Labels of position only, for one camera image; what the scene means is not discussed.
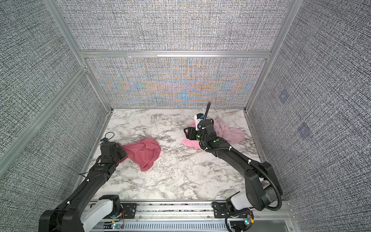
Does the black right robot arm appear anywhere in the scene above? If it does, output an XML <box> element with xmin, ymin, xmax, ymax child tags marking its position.
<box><xmin>184</xmin><ymin>119</ymin><xmax>283</xmax><ymax>211</ymax></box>

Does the aluminium front rail frame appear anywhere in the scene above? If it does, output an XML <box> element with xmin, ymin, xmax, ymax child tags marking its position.
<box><xmin>92</xmin><ymin>200</ymin><xmax>301</xmax><ymax>232</ymax></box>

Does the small green circuit board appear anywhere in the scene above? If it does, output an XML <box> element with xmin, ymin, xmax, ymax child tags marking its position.
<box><xmin>103</xmin><ymin>221</ymin><xmax>122</xmax><ymax>230</ymax></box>

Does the mauve pink cloth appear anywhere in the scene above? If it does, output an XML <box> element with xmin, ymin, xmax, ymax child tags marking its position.
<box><xmin>214</xmin><ymin>118</ymin><xmax>245</xmax><ymax>145</ymax></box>

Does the dark pink cloth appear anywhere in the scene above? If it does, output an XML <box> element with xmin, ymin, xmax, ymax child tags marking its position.
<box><xmin>119</xmin><ymin>138</ymin><xmax>161</xmax><ymax>172</ymax></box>

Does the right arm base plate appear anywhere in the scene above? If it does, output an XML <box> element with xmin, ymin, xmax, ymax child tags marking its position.
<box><xmin>211</xmin><ymin>201</ymin><xmax>250</xmax><ymax>218</ymax></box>

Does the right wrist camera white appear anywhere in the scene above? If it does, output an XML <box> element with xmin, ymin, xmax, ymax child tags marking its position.
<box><xmin>194</xmin><ymin>113</ymin><xmax>204</xmax><ymax>131</ymax></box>

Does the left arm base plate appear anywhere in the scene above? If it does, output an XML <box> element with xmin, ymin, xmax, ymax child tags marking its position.
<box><xmin>106</xmin><ymin>203</ymin><xmax>137</xmax><ymax>220</ymax></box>

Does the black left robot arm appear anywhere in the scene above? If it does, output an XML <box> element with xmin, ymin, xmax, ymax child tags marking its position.
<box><xmin>38</xmin><ymin>139</ymin><xmax>127</xmax><ymax>232</ymax></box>

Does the black corrugated cable conduit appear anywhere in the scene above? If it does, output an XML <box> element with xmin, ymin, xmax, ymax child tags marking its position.
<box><xmin>201</xmin><ymin>101</ymin><xmax>283</xmax><ymax>211</ymax></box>

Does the right green circuit board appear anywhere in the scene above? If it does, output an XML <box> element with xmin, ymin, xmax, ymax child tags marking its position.
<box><xmin>237</xmin><ymin>216</ymin><xmax>254</xmax><ymax>231</ymax></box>

